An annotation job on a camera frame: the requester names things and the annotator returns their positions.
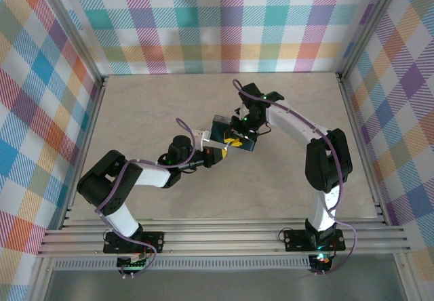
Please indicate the small silver key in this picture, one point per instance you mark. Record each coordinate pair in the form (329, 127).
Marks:
(229, 147)

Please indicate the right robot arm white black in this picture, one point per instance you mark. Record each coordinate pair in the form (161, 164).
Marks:
(325, 165)

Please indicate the aluminium mounting rails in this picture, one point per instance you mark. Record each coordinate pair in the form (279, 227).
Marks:
(220, 238)

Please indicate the aluminium side rail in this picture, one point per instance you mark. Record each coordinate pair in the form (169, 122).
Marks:
(356, 121)
(91, 121)

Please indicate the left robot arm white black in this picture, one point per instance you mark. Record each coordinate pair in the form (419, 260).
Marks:
(108, 179)

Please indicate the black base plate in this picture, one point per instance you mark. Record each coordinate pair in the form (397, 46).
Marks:
(295, 240)
(152, 241)

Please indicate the left control circuit board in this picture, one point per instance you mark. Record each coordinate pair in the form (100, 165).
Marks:
(130, 263)

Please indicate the grey metal sheet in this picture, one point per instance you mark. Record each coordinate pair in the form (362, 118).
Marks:
(220, 285)

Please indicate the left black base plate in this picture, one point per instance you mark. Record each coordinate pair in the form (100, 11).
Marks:
(152, 241)

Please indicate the control circuit board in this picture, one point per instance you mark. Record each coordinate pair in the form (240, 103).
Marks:
(130, 263)
(320, 259)

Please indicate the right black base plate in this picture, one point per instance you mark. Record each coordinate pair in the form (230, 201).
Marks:
(295, 240)

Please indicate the blue starry print box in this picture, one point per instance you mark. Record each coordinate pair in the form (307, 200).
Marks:
(218, 129)

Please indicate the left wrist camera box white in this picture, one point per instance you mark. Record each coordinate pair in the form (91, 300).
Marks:
(200, 137)

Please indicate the right control circuit board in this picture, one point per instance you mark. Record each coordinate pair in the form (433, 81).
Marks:
(320, 259)

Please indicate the aluminium frame post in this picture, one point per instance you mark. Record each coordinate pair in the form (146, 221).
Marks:
(73, 26)
(407, 280)
(369, 26)
(40, 280)

